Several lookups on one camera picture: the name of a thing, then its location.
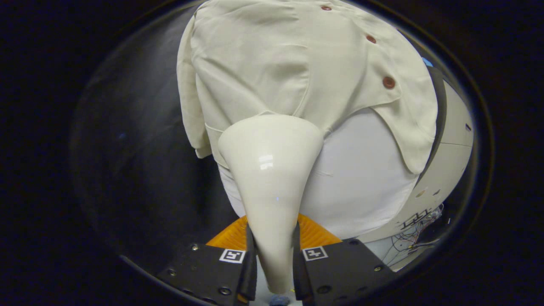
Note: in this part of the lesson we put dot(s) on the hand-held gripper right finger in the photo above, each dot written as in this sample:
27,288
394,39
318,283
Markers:
298,276

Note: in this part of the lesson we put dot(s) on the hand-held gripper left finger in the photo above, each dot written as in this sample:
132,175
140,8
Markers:
250,278

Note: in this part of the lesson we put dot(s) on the white garment steamer head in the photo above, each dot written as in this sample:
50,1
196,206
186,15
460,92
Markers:
270,178

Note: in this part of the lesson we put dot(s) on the cream button-up shirt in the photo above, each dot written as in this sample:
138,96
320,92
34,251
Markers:
272,63

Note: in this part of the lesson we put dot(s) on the black backdrop cloth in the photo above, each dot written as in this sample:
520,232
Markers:
140,170

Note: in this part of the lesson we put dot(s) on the white cabinet with grey top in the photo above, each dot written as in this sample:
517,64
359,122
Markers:
450,140

